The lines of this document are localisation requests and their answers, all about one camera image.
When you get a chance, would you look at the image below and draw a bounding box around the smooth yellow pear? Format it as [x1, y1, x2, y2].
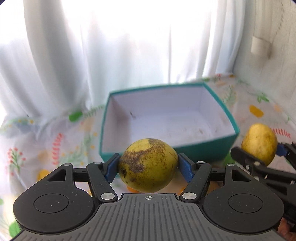
[241, 123, 278, 166]

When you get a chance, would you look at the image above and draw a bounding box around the speckled yellow pear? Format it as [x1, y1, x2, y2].
[118, 138, 179, 193]

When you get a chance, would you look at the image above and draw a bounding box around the right hand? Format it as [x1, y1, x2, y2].
[277, 218, 296, 241]

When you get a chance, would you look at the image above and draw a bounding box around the teal cardboard box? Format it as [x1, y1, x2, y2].
[99, 82, 240, 162]

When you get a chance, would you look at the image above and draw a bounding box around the white curtain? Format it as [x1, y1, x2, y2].
[1, 1, 246, 117]

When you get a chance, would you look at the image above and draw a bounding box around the white wall fixture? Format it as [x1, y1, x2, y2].
[251, 36, 273, 58]

